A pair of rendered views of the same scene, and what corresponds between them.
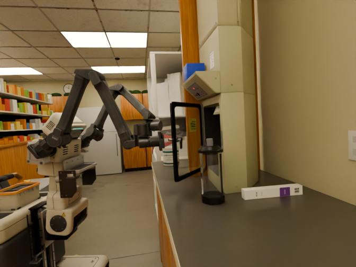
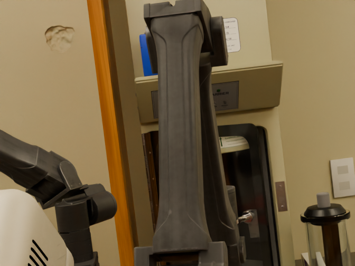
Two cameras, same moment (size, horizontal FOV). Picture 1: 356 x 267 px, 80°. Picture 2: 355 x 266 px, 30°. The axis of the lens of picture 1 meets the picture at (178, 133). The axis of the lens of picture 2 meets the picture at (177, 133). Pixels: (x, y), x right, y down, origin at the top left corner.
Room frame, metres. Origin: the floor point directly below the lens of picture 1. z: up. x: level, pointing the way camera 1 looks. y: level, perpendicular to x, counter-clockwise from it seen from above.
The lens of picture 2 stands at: (1.02, 1.34, 1.46)
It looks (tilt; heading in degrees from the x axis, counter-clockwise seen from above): 3 degrees down; 277
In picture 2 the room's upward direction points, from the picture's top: 7 degrees counter-clockwise
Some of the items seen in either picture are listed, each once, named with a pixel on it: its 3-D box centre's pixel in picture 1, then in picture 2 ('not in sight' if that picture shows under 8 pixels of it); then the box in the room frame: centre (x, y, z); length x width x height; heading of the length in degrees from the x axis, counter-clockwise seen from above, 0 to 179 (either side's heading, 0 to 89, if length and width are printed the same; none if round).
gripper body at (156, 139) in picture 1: (155, 141); not in sight; (1.12, 0.12, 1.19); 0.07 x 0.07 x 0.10; 10
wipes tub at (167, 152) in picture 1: (170, 155); not in sight; (1.75, 0.07, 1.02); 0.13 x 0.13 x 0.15
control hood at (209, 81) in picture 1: (198, 88); (208, 92); (1.12, -0.12, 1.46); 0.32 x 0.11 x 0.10; 10
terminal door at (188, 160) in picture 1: (188, 139); (207, 219); (1.15, -0.06, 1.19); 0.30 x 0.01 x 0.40; 146
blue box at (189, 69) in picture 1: (193, 73); (164, 54); (1.21, -0.11, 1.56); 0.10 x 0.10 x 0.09; 10
